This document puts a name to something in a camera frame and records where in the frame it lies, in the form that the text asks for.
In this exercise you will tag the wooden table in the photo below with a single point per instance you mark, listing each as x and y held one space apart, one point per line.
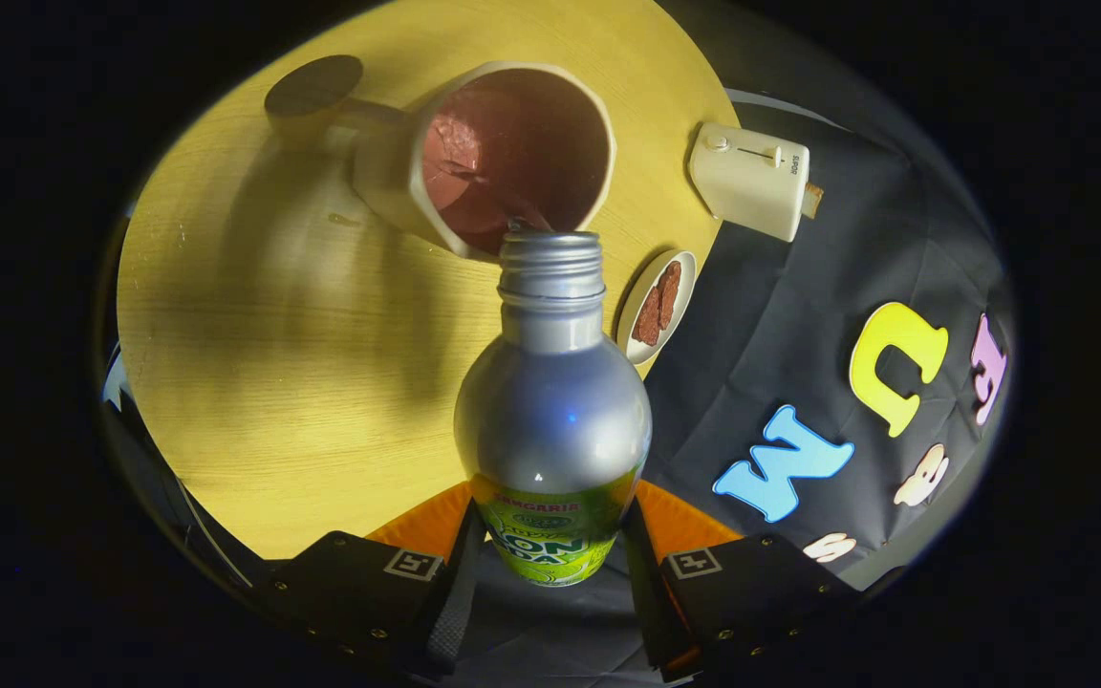
302 382

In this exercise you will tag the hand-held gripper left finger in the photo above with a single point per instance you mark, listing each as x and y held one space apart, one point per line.
455 602

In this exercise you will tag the silver juice bottle green label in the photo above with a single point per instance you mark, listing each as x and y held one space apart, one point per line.
553 420

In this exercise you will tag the toast slice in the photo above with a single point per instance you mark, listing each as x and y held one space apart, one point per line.
812 201

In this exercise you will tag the white toaster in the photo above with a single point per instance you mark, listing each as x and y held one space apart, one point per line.
751 182

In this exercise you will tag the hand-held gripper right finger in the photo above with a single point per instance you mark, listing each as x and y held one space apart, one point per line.
648 592

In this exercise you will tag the round white plate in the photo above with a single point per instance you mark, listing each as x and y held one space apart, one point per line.
635 349

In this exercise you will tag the brown meat slice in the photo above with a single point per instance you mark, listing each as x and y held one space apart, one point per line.
648 320
670 291

